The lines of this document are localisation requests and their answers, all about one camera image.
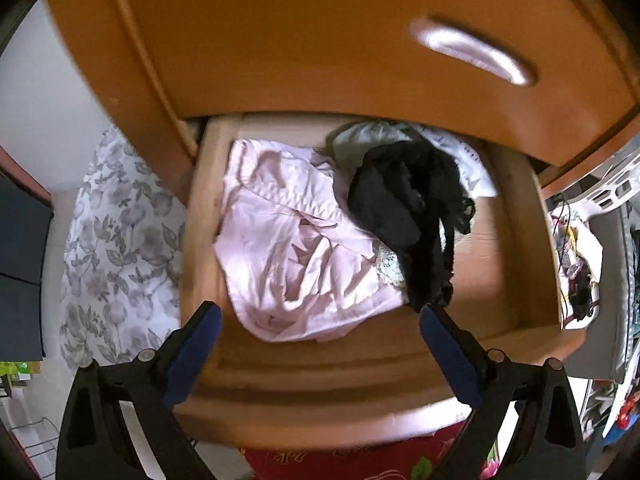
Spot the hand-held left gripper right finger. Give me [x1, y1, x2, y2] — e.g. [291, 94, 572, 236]
[419, 304, 587, 480]

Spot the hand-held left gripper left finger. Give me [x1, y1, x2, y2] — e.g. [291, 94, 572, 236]
[55, 300, 223, 480]

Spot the wooden drawer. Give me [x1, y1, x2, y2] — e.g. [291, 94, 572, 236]
[105, 0, 640, 166]
[172, 115, 593, 448]

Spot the pink garment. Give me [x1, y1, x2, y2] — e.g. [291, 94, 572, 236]
[212, 139, 406, 343]

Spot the black lace garment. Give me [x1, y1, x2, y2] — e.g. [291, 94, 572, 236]
[347, 140, 476, 313]

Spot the white printed garment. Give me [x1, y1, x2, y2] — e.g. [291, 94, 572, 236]
[420, 127, 499, 199]

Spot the floral bed sheet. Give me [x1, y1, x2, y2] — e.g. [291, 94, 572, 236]
[59, 127, 188, 366]

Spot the red floral blanket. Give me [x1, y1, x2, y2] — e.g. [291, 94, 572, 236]
[242, 420, 501, 480]

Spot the pile of colourful trinkets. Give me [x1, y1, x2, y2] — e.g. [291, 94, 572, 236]
[550, 205, 605, 331]

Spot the green box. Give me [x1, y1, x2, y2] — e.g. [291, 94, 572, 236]
[0, 360, 42, 377]

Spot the white lattice basket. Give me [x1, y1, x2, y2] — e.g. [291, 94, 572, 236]
[545, 145, 640, 221]

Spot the pink board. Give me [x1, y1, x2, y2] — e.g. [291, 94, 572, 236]
[0, 147, 53, 206]

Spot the wooden nightstand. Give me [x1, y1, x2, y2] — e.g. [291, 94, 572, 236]
[45, 0, 640, 198]

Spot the closed wooden drawer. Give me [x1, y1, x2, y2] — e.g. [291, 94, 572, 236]
[105, 0, 640, 166]

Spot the wire rack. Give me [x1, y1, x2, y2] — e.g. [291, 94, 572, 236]
[10, 402, 66, 461]

